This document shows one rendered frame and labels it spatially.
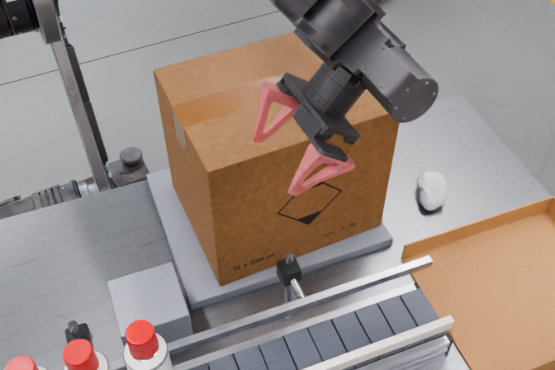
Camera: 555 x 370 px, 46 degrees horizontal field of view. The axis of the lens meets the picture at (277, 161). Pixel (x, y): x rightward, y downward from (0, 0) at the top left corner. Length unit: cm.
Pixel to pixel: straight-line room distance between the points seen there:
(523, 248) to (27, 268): 84
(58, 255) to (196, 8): 221
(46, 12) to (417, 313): 76
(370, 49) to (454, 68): 226
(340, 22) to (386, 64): 6
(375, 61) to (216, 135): 31
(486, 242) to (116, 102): 187
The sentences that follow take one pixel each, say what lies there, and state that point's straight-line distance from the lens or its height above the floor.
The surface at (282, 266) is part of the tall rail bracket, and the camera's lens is 94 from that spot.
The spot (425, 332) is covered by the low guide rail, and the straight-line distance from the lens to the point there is 97.
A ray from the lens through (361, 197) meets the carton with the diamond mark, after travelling 106.
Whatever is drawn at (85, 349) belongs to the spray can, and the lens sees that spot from 78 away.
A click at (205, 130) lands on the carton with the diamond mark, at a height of 112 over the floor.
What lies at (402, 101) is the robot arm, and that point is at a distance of 67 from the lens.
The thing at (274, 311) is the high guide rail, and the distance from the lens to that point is 91.
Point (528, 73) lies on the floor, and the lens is 301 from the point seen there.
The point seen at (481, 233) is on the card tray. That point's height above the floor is 83.
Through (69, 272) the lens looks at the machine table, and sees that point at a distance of 116.
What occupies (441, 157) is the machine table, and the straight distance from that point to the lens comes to 132.
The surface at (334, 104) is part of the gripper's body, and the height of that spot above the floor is 126.
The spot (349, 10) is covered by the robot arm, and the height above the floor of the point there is 138.
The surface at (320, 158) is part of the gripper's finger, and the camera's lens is 71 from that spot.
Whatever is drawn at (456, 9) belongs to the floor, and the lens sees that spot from 332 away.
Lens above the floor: 174
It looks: 46 degrees down
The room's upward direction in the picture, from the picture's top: straight up
